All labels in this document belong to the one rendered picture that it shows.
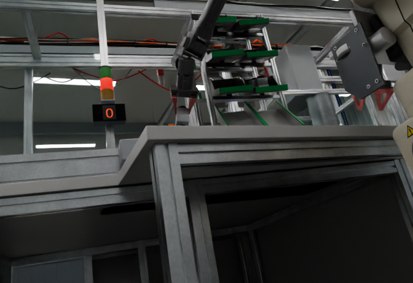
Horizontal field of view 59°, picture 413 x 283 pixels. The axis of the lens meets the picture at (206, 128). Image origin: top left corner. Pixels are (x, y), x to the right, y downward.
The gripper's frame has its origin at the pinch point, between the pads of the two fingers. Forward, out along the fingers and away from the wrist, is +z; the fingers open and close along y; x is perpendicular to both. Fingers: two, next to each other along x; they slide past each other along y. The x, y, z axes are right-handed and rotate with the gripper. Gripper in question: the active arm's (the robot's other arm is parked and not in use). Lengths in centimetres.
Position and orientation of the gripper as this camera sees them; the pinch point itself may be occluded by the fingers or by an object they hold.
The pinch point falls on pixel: (182, 112)
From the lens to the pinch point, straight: 133.2
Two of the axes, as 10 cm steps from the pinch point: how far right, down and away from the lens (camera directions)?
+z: -1.0, 9.4, 3.2
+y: -9.9, -0.6, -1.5
